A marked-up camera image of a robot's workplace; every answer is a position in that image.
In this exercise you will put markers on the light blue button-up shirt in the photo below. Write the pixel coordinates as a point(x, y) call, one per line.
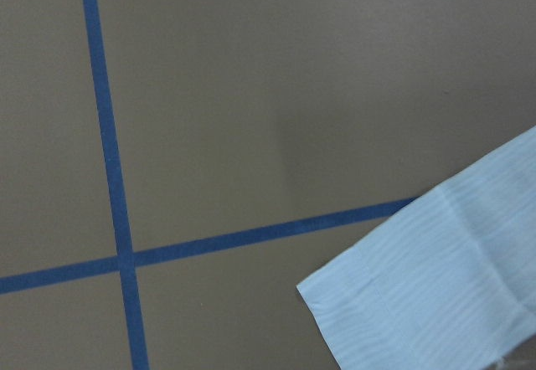
point(446, 283)

